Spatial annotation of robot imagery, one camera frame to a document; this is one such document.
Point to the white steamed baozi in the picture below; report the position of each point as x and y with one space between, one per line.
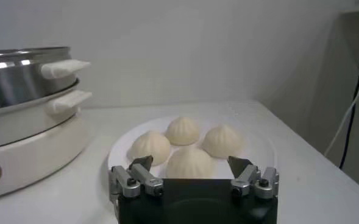
223 141
182 131
189 162
151 147

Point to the stainless steel steamer basket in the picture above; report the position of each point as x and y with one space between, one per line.
14 82

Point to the white round plate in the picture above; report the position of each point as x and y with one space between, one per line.
258 152

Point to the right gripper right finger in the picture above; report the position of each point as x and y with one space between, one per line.
246 179

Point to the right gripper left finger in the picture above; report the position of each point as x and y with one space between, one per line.
122 179

